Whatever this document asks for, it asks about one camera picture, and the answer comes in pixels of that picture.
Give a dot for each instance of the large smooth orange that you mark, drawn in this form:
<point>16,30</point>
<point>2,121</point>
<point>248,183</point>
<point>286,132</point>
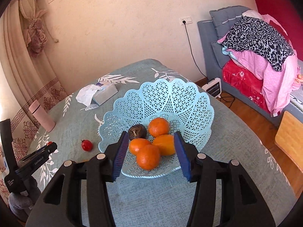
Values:
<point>165,144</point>

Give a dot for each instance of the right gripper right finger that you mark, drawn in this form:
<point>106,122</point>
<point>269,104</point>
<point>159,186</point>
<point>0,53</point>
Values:
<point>242,204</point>

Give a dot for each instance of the pink thermos bottle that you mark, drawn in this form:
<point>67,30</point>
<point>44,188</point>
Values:
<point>42,116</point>

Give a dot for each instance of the leopard print cloth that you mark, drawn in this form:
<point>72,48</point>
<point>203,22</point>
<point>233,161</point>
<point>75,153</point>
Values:
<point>256,35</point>

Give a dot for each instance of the patterned beige curtain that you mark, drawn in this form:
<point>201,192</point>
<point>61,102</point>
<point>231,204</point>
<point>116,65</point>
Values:
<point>26,72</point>

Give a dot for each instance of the light blue lace basket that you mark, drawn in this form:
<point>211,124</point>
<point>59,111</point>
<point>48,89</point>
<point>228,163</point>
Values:
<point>162,108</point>

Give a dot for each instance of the dark passion fruit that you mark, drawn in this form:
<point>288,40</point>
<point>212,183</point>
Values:
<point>137,131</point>

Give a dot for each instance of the wooden stool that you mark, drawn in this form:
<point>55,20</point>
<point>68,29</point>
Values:
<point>289,138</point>

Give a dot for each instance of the grey blue sofa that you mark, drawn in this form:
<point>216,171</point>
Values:
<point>212,30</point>

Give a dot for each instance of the white space heater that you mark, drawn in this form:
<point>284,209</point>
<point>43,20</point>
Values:
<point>213,88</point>

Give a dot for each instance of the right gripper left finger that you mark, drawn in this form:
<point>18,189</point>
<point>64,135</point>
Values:
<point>79,187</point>

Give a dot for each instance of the grey sleeved forearm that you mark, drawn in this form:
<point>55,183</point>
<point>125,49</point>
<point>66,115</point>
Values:
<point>20,205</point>

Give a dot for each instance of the rough orange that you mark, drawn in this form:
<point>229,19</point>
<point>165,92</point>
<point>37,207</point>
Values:
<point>158,126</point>

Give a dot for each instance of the white wall socket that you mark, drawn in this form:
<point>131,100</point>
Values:
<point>185,20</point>

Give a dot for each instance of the tissue pack with white tissue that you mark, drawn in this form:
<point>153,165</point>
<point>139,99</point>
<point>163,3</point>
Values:
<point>97,93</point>

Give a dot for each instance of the pink blanket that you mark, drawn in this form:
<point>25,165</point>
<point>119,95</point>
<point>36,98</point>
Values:
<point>277,86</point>

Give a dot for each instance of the small smooth orange tangerine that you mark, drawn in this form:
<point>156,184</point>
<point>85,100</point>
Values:
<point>136,144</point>

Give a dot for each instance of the orange tangerine front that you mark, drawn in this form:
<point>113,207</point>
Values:
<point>148,157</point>

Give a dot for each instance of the red floral blanket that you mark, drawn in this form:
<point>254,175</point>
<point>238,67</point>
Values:
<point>245,82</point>

